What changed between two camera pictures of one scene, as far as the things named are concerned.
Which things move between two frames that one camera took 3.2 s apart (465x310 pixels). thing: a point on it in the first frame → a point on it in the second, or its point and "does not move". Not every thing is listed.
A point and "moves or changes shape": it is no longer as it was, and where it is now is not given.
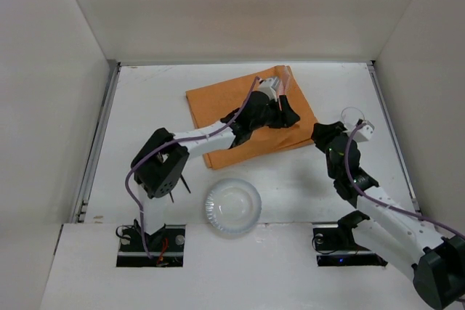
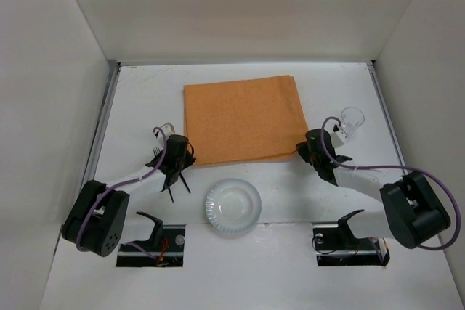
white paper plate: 232,206 does not move
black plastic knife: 189,191 does not move
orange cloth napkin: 211,103 moves or changes shape
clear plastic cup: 350,117 does not move
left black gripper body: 277,115 → 173,170
